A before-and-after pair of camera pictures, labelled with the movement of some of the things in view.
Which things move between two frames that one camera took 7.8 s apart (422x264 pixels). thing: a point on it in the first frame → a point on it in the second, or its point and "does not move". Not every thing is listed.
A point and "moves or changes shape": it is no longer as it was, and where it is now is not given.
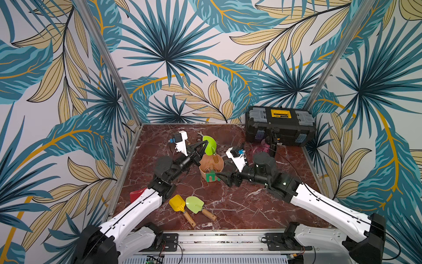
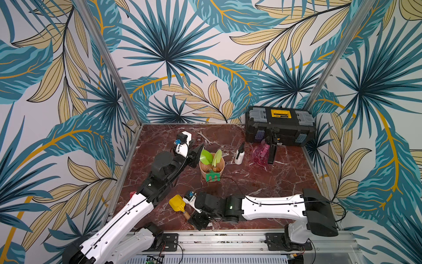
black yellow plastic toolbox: x=296 y=126 does not move
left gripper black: x=195 y=156 does not move
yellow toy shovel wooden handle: x=178 y=203 does not move
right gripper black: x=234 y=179 → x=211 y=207
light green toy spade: x=195 y=204 moves or changes shape
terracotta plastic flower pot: x=209 y=163 does not move
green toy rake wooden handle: x=212 y=174 does not move
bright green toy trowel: x=211 y=148 → x=206 y=157
